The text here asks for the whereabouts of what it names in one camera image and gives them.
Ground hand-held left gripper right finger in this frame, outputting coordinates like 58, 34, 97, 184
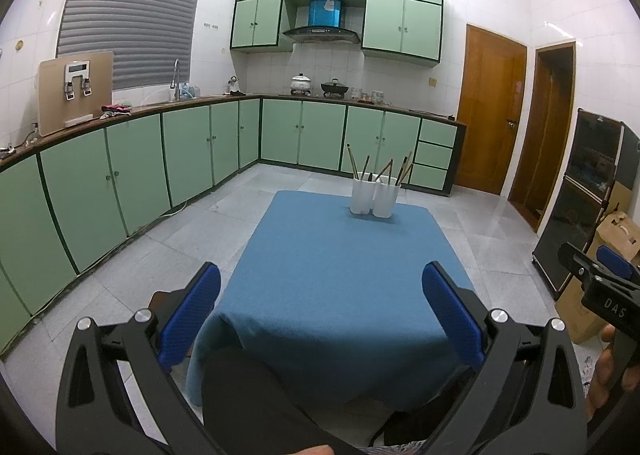
421, 262, 587, 455

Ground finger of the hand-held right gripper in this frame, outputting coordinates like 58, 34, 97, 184
597, 244, 640, 281
558, 242, 609, 286

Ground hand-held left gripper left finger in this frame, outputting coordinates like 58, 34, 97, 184
55, 262, 222, 455

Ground white double utensil holder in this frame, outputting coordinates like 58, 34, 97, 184
348, 174, 402, 219

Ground bunch of patterned chopsticks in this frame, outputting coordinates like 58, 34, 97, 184
346, 144, 415, 187

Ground person's right hand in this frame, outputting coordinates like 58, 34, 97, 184
584, 324, 640, 421

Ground brown wooden stool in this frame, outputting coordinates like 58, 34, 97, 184
149, 290, 197, 362

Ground brown cardboard box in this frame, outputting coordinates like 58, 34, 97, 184
555, 210, 640, 346

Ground black glass-front cabinet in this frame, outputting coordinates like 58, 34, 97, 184
531, 107, 640, 301

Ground blue tablecloth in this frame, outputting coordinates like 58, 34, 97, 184
185, 190, 476, 412

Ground green base cabinets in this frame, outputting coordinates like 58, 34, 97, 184
0, 94, 467, 362

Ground closed wooden door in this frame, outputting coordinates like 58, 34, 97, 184
455, 23, 529, 196

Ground black lidded pot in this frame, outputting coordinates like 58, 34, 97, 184
320, 78, 350, 99

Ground beige water dispenser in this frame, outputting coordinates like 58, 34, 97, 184
38, 50, 115, 137

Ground grey window blind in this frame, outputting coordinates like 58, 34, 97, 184
55, 0, 207, 92

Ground black range hood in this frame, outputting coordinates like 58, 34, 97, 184
282, 0, 361, 45

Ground wooden door frame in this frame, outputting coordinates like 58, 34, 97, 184
507, 40, 577, 234

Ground green wall cabinets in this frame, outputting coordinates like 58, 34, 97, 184
229, 0, 445, 70

